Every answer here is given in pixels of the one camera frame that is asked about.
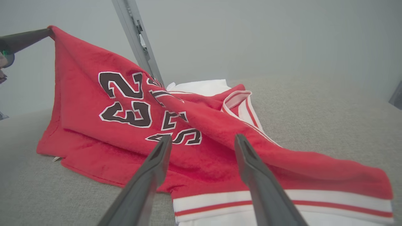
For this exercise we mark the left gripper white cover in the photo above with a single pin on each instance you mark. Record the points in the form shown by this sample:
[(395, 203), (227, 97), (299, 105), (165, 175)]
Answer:
[(3, 62)]

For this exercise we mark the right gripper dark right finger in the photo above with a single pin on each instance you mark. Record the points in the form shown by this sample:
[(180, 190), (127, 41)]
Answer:
[(270, 204)]

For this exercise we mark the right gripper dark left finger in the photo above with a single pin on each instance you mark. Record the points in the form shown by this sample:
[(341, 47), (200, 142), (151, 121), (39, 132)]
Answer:
[(138, 201)]

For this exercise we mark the red Bulls jersey shirt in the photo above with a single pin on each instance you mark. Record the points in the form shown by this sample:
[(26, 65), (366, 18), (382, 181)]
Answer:
[(88, 138)]

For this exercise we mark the grey fabric sofa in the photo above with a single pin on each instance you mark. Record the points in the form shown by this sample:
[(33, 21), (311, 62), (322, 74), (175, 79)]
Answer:
[(314, 125)]

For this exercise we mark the grey metal frame post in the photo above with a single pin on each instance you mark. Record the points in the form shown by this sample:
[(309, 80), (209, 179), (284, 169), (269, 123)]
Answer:
[(132, 28)]

